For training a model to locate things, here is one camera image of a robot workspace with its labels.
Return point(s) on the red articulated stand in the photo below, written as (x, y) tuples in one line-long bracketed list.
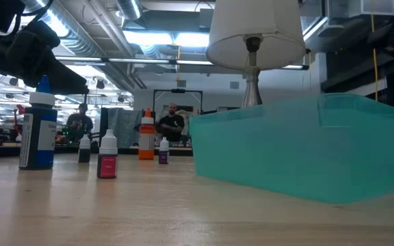
[(20, 111)]

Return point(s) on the small dropper bottle pink label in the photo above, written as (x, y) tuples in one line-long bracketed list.
[(107, 164)]

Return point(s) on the grey curtain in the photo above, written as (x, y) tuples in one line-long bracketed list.
[(125, 126)]

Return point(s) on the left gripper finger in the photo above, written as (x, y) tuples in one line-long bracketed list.
[(67, 82)]

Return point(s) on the black aluminium table frame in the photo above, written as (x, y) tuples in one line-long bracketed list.
[(29, 151)]

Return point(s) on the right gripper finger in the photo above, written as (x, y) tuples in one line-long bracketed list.
[(340, 82), (340, 65)]

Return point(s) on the teal translucent plastic bin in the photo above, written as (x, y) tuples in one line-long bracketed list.
[(286, 153)]

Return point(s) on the small black dropper bottle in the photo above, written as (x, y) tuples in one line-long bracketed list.
[(84, 152)]

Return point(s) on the large orange food coloring bottle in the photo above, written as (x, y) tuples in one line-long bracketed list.
[(146, 143)]

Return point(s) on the black pillar panel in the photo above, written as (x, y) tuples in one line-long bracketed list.
[(103, 119)]

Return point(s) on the bright ceiling light panel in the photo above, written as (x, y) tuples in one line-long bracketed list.
[(166, 38)]

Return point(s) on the small dropper bottle purple label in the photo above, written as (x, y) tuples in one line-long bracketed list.
[(163, 155)]

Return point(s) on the large blue food coloring bottle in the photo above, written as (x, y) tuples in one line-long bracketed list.
[(38, 136)]

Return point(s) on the silver table lamp white shade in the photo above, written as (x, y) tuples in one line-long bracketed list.
[(255, 30)]

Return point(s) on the person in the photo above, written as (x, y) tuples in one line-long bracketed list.
[(171, 126), (79, 124)]

